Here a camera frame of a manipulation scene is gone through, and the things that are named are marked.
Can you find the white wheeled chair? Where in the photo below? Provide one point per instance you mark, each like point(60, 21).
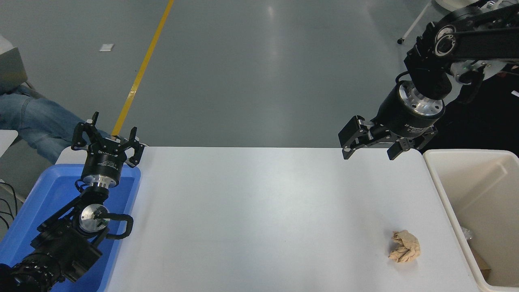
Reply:
point(413, 25)

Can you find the tan paper ball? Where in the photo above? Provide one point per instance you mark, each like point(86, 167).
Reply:
point(405, 247)

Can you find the seated person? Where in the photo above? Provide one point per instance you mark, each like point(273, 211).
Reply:
point(32, 117)

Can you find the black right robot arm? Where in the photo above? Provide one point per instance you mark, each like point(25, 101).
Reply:
point(478, 40)

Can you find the crumpled clear plastic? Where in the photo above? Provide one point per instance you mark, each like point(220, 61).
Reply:
point(467, 234)

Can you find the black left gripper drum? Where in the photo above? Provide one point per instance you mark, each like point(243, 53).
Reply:
point(103, 162)

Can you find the large pale plastic bin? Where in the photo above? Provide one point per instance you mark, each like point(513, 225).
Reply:
point(446, 178)

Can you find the blue plastic tray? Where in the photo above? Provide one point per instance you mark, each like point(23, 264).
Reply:
point(44, 194)

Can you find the brown cardboard piece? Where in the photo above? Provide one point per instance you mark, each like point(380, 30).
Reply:
point(481, 265)

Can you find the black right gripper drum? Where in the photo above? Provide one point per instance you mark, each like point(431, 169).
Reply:
point(399, 117)

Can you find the grey box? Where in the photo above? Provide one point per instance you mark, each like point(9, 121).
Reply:
point(11, 69)

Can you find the white side table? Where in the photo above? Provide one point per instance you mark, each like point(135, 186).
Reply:
point(7, 140)

